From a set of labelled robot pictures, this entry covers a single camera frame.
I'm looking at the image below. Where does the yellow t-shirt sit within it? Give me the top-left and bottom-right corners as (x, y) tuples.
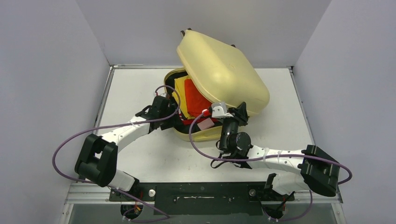
(172, 76), (195, 119)

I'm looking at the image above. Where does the red printed t-shirt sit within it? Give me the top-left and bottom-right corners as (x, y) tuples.
(178, 111), (218, 126)

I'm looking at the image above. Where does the orange t-shirt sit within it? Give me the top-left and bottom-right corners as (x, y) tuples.
(184, 79), (212, 117)

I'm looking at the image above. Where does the yellow suitcase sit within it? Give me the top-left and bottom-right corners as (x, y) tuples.
(163, 28), (271, 143)

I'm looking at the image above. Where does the pink square sponge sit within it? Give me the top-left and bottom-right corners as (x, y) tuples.
(197, 118), (214, 131)

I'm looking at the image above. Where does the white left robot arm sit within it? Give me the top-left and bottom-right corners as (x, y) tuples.
(74, 96), (179, 201)

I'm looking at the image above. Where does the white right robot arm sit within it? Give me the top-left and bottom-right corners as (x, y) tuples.
(211, 102), (339, 200)

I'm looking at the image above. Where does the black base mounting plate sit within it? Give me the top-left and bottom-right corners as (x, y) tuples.
(120, 182), (295, 217)

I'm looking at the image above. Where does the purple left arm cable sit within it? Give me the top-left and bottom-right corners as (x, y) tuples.
(52, 85), (181, 223)

